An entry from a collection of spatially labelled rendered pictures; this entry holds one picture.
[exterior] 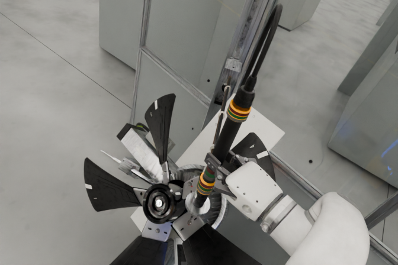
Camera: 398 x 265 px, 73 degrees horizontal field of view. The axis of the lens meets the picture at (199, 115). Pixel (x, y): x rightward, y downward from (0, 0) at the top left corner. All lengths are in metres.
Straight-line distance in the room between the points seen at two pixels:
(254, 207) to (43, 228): 1.83
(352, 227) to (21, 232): 2.05
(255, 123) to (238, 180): 0.51
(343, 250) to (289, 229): 0.12
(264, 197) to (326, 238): 0.16
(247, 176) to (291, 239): 0.14
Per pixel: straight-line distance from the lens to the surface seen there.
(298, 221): 0.57
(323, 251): 0.46
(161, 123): 0.92
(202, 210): 0.78
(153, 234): 0.95
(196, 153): 1.12
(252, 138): 0.88
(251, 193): 0.58
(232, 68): 1.16
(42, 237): 2.21
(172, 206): 0.84
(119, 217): 2.22
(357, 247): 0.49
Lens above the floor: 1.96
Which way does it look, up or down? 39 degrees down
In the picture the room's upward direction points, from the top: 18 degrees clockwise
